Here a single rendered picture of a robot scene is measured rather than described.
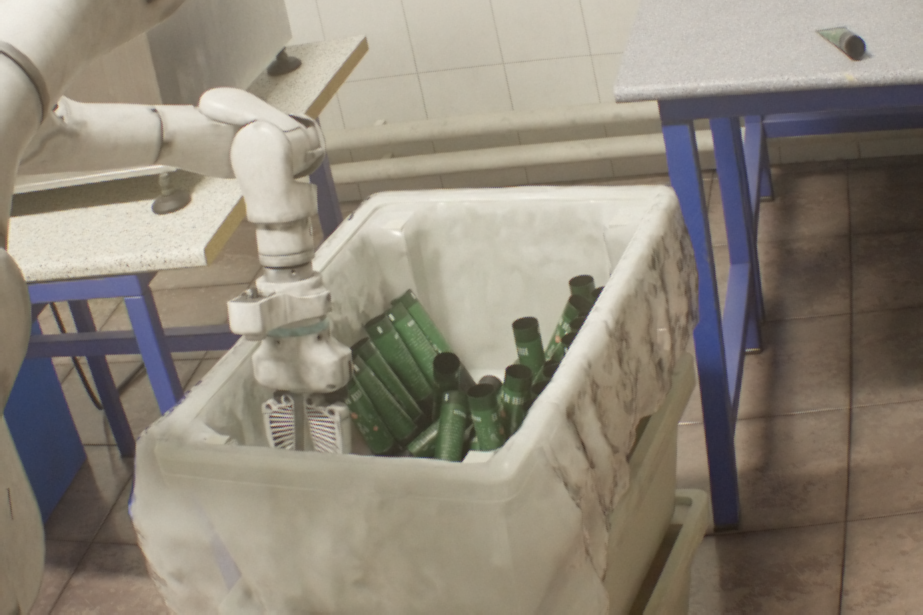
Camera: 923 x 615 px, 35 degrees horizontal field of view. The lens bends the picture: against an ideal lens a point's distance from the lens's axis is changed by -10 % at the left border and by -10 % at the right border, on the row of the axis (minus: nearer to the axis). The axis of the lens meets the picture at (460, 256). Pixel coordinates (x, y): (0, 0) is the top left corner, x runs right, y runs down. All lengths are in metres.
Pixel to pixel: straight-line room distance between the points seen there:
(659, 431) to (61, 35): 1.13
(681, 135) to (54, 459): 1.41
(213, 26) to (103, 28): 1.20
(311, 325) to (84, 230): 0.51
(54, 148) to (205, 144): 0.19
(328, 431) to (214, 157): 0.31
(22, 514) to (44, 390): 1.81
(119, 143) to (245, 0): 0.74
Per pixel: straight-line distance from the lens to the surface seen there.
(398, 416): 1.88
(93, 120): 1.54
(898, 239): 3.23
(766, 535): 2.41
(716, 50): 2.15
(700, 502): 2.11
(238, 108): 1.59
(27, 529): 1.14
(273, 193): 1.57
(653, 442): 1.84
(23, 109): 0.88
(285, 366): 1.63
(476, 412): 1.73
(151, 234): 1.94
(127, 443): 3.00
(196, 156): 1.60
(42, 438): 2.91
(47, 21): 0.91
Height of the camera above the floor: 1.46
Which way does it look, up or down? 25 degrees down
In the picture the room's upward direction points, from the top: 12 degrees counter-clockwise
